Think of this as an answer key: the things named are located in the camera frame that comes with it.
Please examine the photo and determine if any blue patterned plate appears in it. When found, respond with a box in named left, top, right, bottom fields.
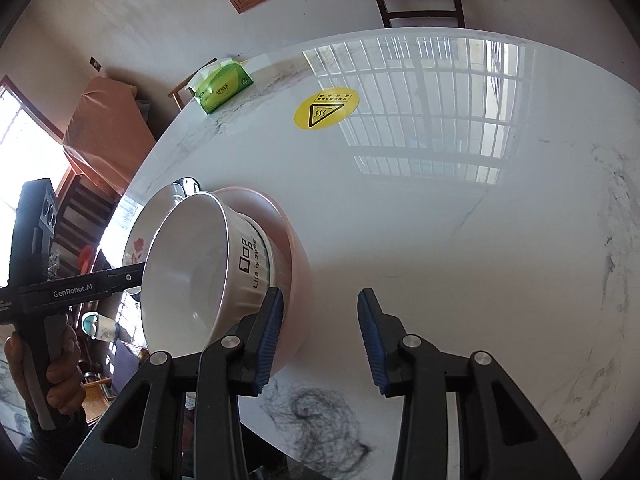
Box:
left=172, top=176, right=202, bottom=198

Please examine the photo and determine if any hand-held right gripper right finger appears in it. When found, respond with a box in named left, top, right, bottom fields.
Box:
left=356, top=287, right=583, bottom=480

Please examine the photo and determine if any dark slatted wooden furniture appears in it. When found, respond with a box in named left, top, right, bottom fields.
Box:
left=50, top=170, right=123, bottom=281

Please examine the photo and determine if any white bowl with orange stripe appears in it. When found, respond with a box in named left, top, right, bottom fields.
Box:
left=140, top=191, right=276, bottom=356

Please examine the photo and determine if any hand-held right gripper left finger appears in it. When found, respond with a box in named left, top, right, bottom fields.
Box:
left=70, top=286, right=285, bottom=480

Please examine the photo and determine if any person's left hand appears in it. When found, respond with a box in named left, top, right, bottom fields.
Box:
left=5, top=326, right=89, bottom=416

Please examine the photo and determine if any bright side window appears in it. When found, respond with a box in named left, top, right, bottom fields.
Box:
left=0, top=75, right=71, bottom=221

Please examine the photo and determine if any large pink bowl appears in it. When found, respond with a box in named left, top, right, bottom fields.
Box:
left=212, top=186, right=314, bottom=376

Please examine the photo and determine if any orange covered mattress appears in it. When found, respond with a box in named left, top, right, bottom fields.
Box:
left=62, top=75, right=157, bottom=196

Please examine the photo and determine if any white plate with pink flowers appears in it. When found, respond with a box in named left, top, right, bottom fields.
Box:
left=121, top=183, right=183, bottom=267

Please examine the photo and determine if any green tissue pack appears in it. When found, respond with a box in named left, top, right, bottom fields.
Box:
left=187, top=58, right=254, bottom=115

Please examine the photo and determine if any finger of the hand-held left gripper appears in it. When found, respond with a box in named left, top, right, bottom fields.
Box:
left=99, top=262, right=146, bottom=296

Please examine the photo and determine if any round yellow warning sticker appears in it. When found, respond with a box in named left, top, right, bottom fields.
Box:
left=293, top=87, right=360, bottom=131

